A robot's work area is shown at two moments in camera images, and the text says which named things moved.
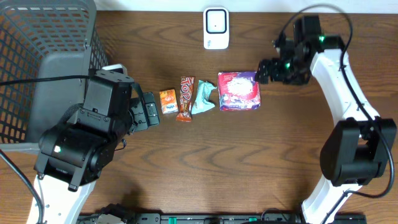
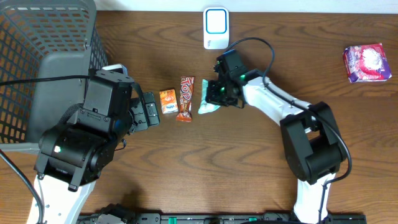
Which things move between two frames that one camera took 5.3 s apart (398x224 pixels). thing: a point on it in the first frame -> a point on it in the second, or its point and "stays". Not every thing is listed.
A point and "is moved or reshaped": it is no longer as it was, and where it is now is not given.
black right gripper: (274, 65) -> (212, 98)
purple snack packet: (239, 91) is moved or reshaped
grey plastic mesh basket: (39, 39) stays
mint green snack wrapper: (203, 101) is moved or reshaped
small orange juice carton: (168, 100) stays
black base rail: (222, 218) stays
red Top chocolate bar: (186, 86) stays
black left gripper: (150, 109) stays
